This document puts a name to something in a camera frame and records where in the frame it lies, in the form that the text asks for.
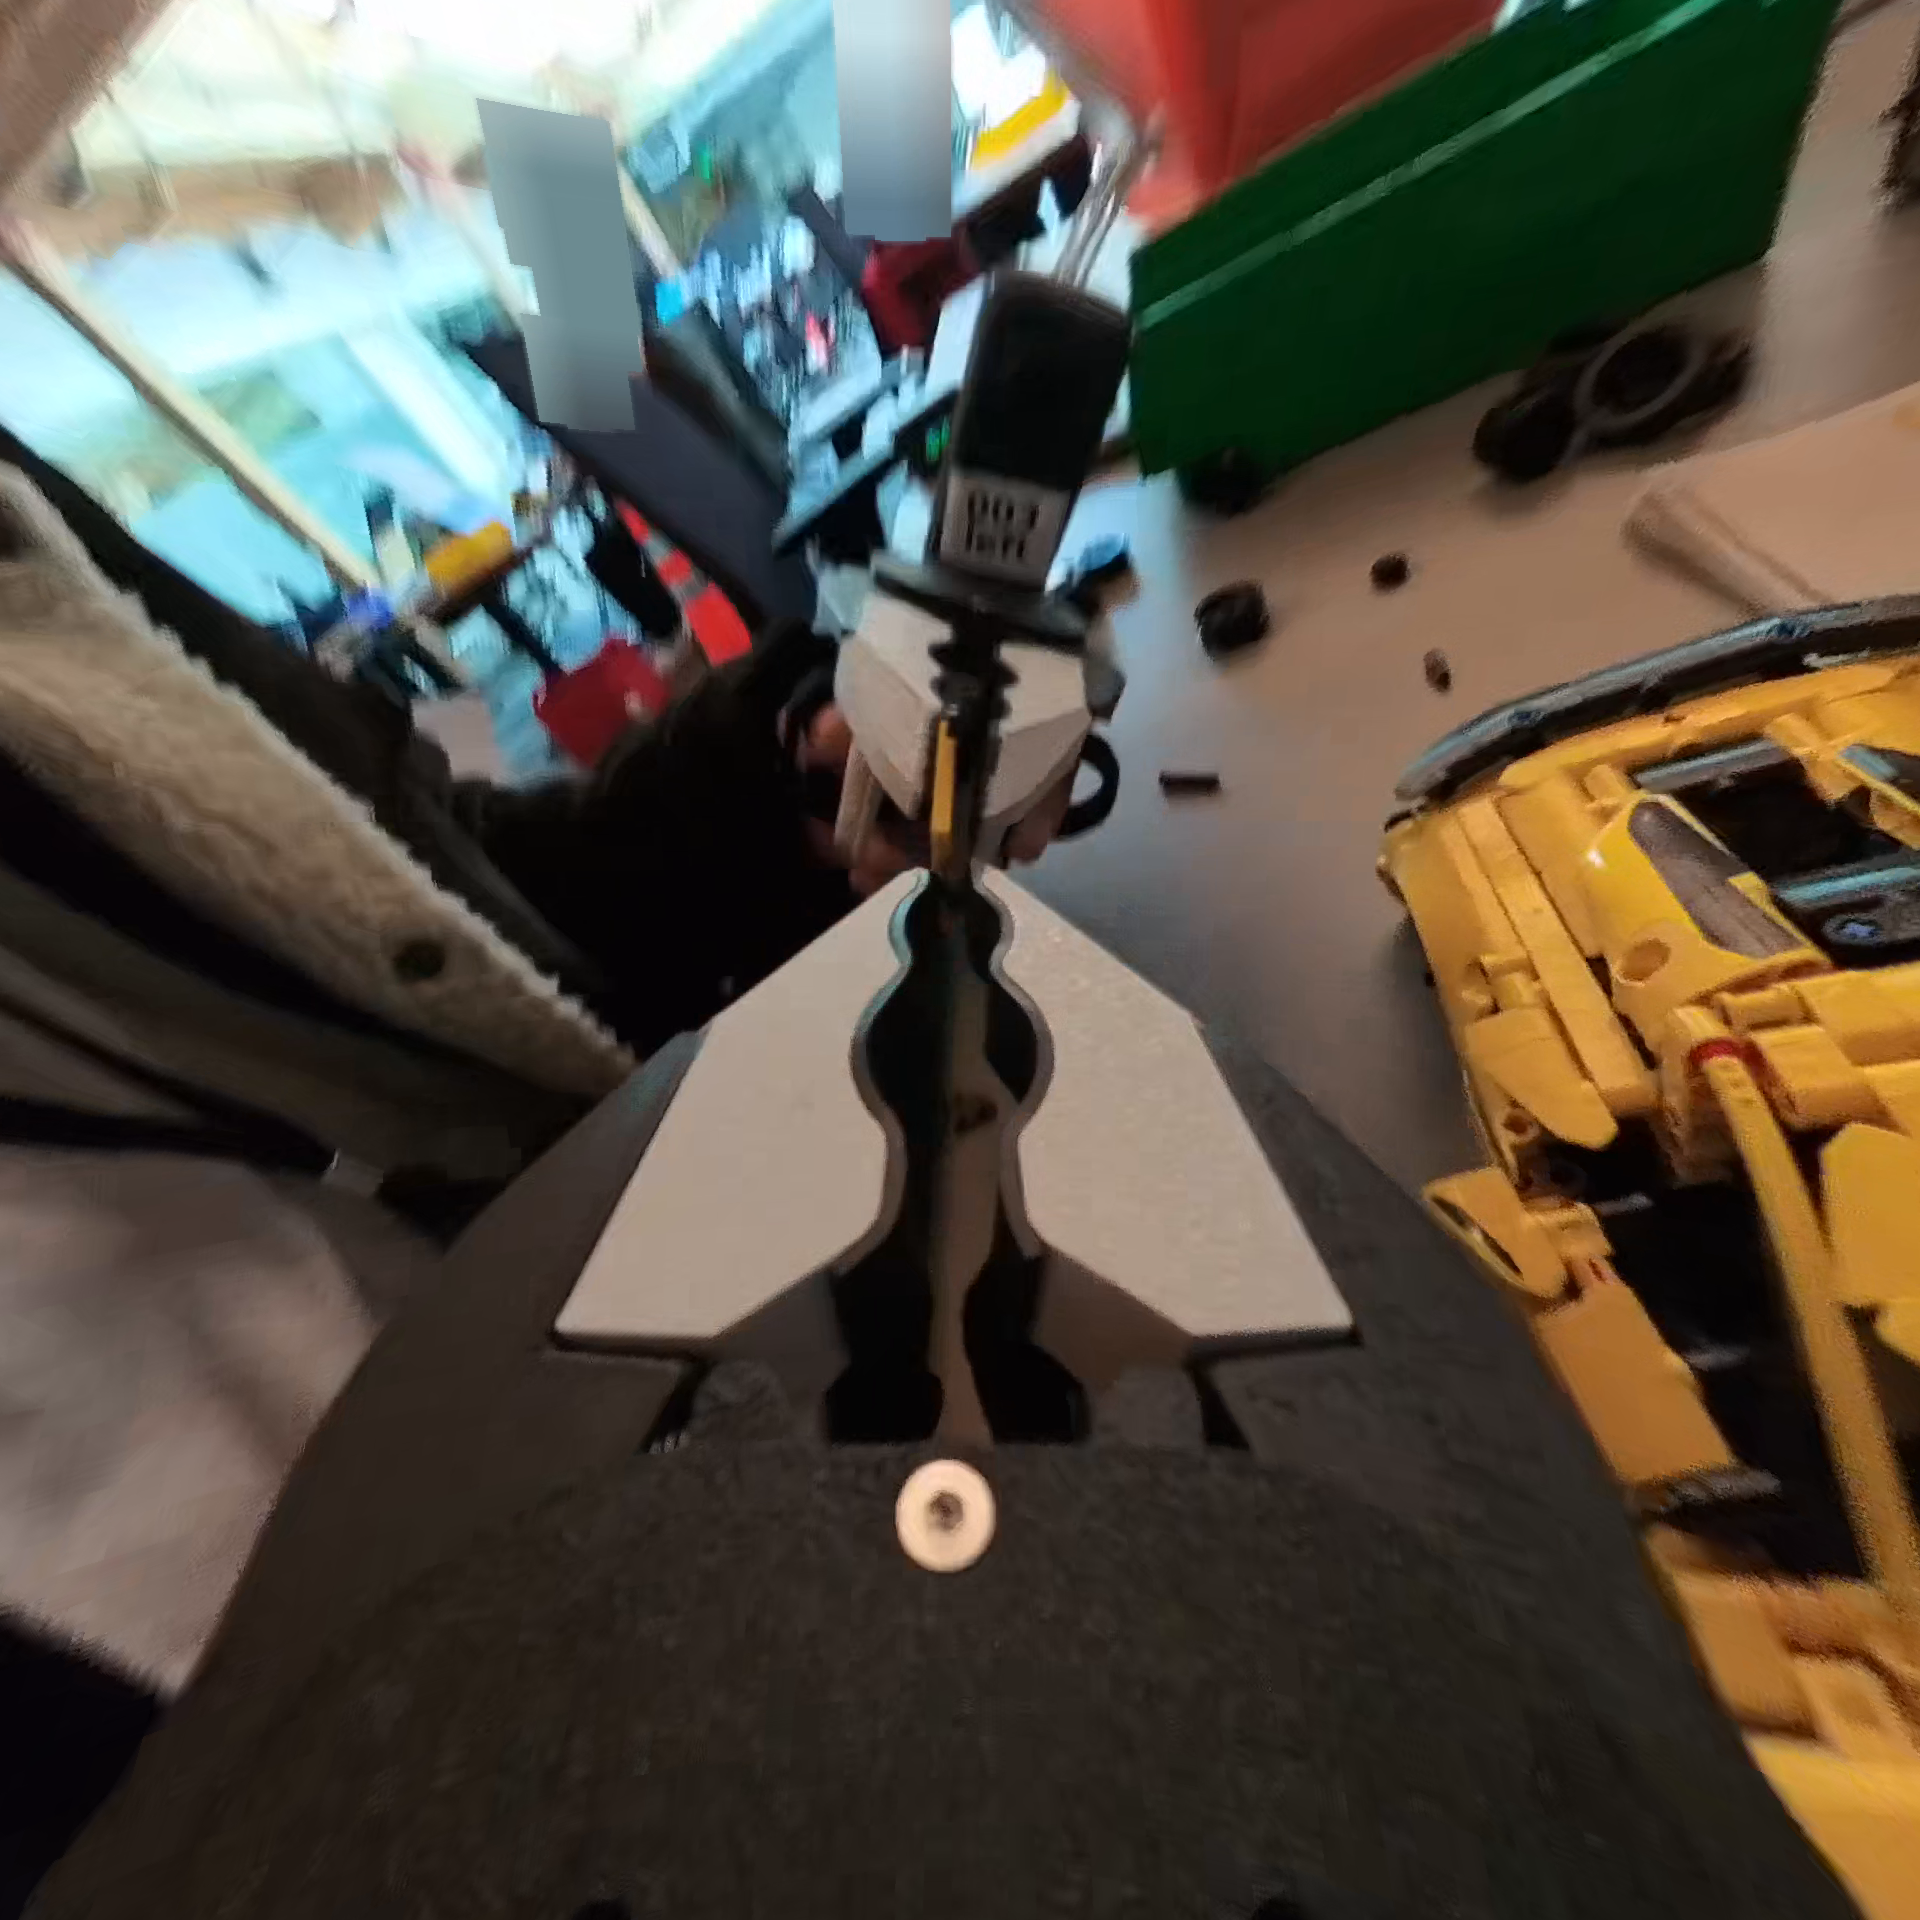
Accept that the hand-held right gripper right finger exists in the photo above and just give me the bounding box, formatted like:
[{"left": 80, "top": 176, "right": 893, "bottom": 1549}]
[{"left": 968, "top": 866, "right": 1359, "bottom": 1387}]

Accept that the person's left hand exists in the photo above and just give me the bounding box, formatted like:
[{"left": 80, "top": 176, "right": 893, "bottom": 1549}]
[{"left": 806, "top": 703, "right": 924, "bottom": 899}]

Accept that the yellow toy brick car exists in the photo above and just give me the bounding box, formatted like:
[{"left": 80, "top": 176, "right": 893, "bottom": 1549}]
[{"left": 1381, "top": 600, "right": 1920, "bottom": 1920}]

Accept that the green plastic bin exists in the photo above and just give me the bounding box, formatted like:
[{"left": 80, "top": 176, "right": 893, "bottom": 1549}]
[{"left": 1125, "top": 0, "right": 1844, "bottom": 483}]

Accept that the grey desk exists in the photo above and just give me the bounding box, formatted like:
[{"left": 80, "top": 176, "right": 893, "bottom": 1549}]
[{"left": 961, "top": 224, "right": 1920, "bottom": 1502}]

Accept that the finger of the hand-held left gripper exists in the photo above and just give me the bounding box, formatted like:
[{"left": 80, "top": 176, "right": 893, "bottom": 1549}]
[
  {"left": 833, "top": 605, "right": 954, "bottom": 823},
  {"left": 972, "top": 642, "right": 1088, "bottom": 860}
]

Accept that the red tote bag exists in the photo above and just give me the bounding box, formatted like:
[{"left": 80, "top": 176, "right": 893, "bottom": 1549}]
[{"left": 1035, "top": 0, "right": 1503, "bottom": 229}]

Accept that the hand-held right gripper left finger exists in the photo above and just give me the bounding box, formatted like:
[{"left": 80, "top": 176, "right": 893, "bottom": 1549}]
[{"left": 553, "top": 866, "right": 945, "bottom": 1374}]

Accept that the orange traffic cone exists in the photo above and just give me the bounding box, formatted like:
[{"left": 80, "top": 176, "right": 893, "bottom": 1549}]
[{"left": 614, "top": 503, "right": 757, "bottom": 670}]

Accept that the instruction booklet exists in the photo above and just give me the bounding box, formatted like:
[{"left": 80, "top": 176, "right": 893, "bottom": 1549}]
[{"left": 1627, "top": 397, "right": 1920, "bottom": 610}]

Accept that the dark blue board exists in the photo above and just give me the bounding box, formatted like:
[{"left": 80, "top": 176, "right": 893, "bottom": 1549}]
[{"left": 464, "top": 322, "right": 798, "bottom": 619}]

